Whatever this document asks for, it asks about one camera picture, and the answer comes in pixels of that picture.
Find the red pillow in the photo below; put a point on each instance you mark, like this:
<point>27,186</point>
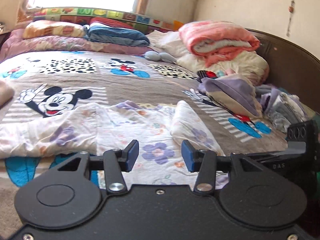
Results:
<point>110,22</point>

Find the Mickey Mouse bed blanket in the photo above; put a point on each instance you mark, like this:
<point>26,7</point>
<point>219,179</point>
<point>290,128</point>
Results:
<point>51,83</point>

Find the grey clothes pile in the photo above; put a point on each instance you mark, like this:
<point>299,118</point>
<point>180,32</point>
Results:
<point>281,109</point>

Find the grey plush toy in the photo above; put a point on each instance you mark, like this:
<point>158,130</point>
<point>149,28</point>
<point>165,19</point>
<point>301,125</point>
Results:
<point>155,56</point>

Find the white floral quilted garment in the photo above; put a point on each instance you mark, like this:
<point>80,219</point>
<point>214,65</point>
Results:
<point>30,148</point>

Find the cream quilt under pink one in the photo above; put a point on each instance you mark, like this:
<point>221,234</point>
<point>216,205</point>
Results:
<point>248,64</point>

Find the yellow patterned pillow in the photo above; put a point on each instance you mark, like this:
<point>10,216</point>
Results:
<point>43,28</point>

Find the pink rolled quilt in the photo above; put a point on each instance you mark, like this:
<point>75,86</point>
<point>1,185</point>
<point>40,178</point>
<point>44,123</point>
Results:
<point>217,41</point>

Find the purple and cream garment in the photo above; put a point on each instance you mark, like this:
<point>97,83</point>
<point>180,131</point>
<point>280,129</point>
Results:
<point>234,92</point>

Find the beige folded fleece blanket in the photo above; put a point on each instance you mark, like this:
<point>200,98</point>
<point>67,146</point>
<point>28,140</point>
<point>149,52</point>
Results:
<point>6,93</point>

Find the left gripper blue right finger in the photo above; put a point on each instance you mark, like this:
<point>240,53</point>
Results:
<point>204,162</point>

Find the colourful alphabet foam mat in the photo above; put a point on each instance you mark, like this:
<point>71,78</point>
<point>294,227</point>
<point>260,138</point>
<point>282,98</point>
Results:
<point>86,16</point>

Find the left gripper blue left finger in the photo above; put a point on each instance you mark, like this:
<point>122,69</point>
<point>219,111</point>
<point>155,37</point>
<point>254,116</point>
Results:
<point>117,161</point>

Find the blue folded duvet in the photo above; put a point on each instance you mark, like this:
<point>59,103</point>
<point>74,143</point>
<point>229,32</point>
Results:
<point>102,33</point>

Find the dark wooden headboard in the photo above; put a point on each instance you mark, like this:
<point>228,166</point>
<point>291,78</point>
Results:
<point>291,67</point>

